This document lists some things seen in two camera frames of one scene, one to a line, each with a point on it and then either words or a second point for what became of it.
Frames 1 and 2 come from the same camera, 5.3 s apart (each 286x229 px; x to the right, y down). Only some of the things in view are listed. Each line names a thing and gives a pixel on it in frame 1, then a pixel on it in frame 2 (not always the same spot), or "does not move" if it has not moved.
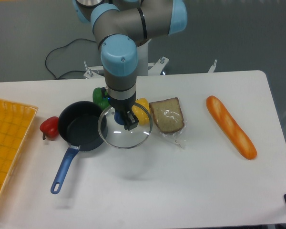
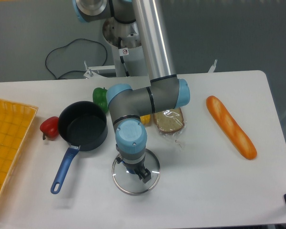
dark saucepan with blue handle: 78,123 does not move
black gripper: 122,106 -> 143,174
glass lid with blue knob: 111,127 -> 128,180
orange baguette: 231,128 does not move
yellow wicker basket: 10,123 does not move
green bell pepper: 103,102 does not move
